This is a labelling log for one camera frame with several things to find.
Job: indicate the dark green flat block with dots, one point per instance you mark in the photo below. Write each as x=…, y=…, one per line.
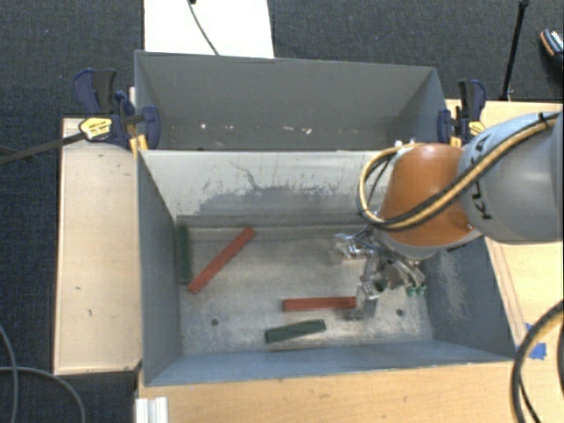
x=294, y=331

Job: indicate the pale wood board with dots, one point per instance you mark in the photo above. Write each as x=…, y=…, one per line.
x=97, y=245

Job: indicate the red-brown flat block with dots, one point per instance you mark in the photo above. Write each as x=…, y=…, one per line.
x=222, y=260
x=317, y=304

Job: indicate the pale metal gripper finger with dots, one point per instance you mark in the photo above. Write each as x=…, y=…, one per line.
x=364, y=292
x=372, y=307

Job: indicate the grey metal bin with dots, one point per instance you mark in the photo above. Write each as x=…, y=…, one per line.
x=286, y=183

